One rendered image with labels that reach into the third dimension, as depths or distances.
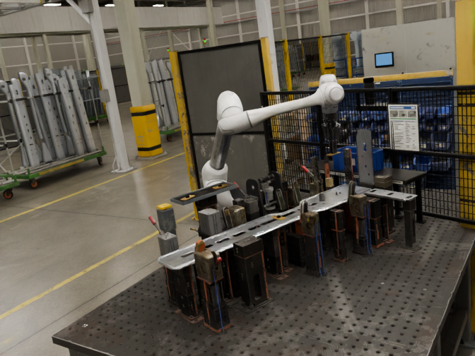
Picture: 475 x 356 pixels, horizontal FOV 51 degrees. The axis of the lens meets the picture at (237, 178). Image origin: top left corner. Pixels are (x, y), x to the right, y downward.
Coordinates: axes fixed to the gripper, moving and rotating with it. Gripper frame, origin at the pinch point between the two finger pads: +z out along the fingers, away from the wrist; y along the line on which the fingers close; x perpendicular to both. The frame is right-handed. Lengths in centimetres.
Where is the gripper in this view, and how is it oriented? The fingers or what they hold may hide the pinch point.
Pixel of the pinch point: (332, 147)
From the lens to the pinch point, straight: 291.0
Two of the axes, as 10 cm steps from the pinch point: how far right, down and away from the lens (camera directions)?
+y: 6.1, 1.2, -7.8
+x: 7.8, -2.5, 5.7
